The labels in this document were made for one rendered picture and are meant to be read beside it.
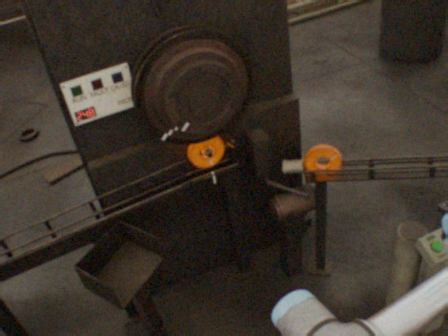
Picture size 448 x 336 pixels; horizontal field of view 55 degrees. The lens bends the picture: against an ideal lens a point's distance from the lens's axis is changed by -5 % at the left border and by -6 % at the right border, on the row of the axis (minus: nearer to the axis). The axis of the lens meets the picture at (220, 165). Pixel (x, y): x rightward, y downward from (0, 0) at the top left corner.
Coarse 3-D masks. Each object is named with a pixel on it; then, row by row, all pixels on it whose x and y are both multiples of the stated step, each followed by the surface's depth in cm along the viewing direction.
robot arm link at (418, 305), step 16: (416, 288) 103; (432, 288) 101; (400, 304) 99; (416, 304) 98; (432, 304) 98; (368, 320) 98; (384, 320) 96; (400, 320) 95; (416, 320) 96; (432, 320) 98
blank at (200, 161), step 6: (216, 138) 187; (198, 144) 185; (204, 144) 187; (210, 144) 188; (216, 144) 189; (222, 144) 190; (192, 150) 186; (198, 150) 187; (216, 150) 191; (222, 150) 192; (192, 156) 187; (198, 156) 189; (204, 156) 192; (216, 156) 192; (192, 162) 189; (198, 162) 190; (204, 162) 191; (210, 162) 193; (216, 162) 194
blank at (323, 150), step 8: (312, 152) 187; (320, 152) 186; (328, 152) 186; (336, 152) 186; (312, 160) 190; (336, 160) 187; (312, 168) 192; (320, 168) 192; (328, 168) 191; (336, 168) 190; (320, 176) 194
